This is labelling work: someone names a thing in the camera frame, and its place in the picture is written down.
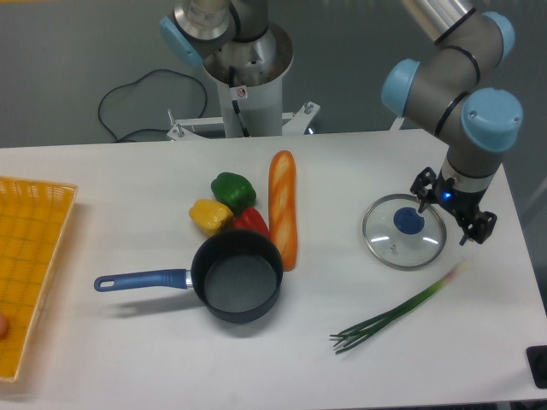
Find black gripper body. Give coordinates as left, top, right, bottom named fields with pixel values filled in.
left=432, top=177, right=487, bottom=222

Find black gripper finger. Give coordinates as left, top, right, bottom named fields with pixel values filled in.
left=459, top=208, right=497, bottom=245
left=410, top=167, right=437, bottom=214

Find green onion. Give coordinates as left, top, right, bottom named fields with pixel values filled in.
left=329, top=261, right=468, bottom=355

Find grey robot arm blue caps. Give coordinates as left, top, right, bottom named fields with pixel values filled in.
left=160, top=1, right=523, bottom=243

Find glass pot lid blue knob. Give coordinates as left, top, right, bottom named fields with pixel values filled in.
left=362, top=194, right=447, bottom=271

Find black object at table edge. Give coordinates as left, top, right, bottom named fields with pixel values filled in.
left=526, top=345, right=547, bottom=390

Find orange baguette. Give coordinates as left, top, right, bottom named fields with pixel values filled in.
left=268, top=150, right=298, bottom=272

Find red bell pepper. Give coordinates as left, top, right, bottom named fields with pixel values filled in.
left=232, top=207, right=270, bottom=238

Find green bell pepper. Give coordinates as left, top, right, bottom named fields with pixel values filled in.
left=210, top=172, right=256, bottom=215

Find yellow bell pepper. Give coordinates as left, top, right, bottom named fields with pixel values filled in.
left=188, top=199, right=234, bottom=237

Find yellow woven basket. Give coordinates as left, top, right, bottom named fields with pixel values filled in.
left=1, top=176, right=78, bottom=383

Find black saucepan blue handle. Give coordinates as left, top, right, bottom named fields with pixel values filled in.
left=94, top=229, right=284, bottom=324

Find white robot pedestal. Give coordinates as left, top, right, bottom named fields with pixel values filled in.
left=183, top=23, right=321, bottom=138

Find black cable on floor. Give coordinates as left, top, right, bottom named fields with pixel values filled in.
left=97, top=68, right=209, bottom=144

